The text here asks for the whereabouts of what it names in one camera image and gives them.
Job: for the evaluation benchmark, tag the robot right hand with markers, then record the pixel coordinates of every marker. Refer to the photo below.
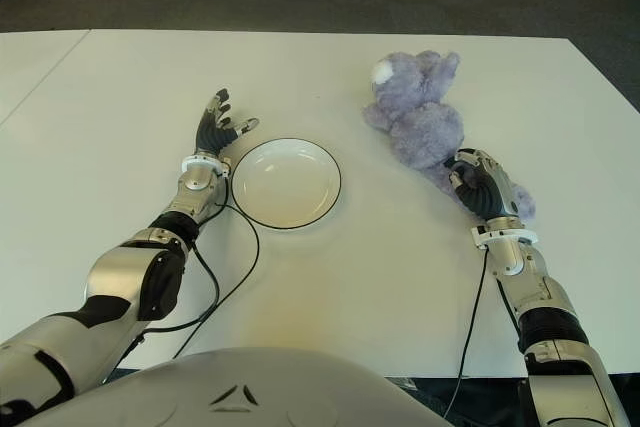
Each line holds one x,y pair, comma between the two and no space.
485,192

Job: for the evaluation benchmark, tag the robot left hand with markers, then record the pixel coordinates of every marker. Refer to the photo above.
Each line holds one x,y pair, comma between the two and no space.
215,134

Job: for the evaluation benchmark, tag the purple plush doll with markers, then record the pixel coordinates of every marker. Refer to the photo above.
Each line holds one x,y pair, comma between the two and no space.
425,132

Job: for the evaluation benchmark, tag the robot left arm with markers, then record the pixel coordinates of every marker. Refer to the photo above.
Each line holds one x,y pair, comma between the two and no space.
117,269

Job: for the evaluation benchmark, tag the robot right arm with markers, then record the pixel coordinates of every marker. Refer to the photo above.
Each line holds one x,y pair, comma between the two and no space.
545,307

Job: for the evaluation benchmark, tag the white plate with black rim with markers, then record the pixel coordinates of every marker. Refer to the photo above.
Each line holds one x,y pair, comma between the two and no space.
287,187

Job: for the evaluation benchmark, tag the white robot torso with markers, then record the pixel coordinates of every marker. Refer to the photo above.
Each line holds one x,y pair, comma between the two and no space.
240,387

